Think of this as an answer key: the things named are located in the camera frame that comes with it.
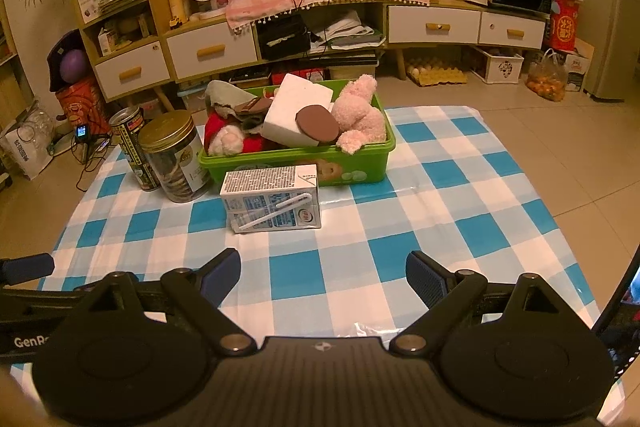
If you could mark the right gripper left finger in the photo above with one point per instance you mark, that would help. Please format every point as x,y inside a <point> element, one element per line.
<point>197,295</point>

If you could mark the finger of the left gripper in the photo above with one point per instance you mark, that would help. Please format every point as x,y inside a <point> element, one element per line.
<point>21,270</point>

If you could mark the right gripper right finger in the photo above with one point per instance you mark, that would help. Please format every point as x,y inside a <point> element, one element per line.
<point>450,297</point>

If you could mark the red santa plush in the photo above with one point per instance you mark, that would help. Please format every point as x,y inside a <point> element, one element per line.
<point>227,137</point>

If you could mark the pink plush rabbit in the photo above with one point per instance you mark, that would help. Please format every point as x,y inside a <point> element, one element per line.
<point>360,123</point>

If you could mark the green grey towel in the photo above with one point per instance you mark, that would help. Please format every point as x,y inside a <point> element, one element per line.
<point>222,97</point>

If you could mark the brown round pad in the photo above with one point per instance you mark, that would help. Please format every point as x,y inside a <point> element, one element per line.
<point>318,123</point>
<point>255,107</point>

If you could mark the white foam block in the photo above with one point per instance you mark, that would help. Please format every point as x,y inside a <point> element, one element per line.
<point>294,94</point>

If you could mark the blue white checkered tablecloth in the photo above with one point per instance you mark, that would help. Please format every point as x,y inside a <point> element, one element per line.
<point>323,304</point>

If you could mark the white milk carton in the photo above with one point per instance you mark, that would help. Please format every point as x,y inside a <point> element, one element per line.
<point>272,199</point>

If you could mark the glass jar gold lid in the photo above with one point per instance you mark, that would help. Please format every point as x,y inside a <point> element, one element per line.
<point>172,145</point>

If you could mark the green plastic bin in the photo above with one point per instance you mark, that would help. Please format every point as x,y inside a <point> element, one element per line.
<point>334,166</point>

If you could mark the dark drink can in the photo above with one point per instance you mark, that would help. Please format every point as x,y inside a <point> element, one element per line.
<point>127,124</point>

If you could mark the purple ball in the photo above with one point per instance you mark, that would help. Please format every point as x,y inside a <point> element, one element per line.
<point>74,66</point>

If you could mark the egg tray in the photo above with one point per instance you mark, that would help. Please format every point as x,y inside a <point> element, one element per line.
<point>430,72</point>

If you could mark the white carved storage box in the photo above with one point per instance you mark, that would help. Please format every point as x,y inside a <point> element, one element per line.
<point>495,65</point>

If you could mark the bag of oranges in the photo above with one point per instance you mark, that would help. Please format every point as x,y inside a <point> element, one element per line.
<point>547,77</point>

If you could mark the red box under cabinet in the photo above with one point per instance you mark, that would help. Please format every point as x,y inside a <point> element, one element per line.
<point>312,74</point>

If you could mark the black box in cabinet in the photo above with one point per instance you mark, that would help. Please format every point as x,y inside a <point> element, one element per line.
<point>282,36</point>

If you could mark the wooden tv cabinet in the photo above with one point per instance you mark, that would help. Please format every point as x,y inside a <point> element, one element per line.
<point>211,48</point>

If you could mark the stack of papers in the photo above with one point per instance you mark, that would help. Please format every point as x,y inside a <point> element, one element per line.
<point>345,32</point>

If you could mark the wooden shelf unit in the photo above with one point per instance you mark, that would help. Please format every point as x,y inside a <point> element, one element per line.
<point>126,46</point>

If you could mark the red gift box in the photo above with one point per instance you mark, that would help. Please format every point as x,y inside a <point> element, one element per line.
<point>562,30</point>

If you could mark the refrigerator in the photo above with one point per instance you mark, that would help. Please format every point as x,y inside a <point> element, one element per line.
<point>605,1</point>

